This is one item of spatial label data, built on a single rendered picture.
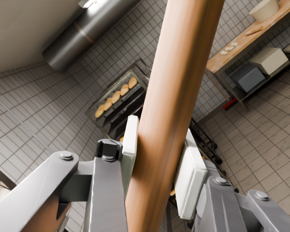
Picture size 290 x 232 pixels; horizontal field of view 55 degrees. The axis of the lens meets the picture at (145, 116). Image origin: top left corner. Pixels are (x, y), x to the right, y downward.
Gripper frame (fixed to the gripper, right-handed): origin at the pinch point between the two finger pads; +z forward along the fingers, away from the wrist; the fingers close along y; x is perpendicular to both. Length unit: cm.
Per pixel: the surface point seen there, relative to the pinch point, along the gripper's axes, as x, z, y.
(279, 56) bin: 27, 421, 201
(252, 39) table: 41, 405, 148
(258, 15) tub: 79, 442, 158
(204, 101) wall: -78, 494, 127
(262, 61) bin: 14, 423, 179
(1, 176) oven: -99, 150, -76
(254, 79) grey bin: -16, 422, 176
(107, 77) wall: -75, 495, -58
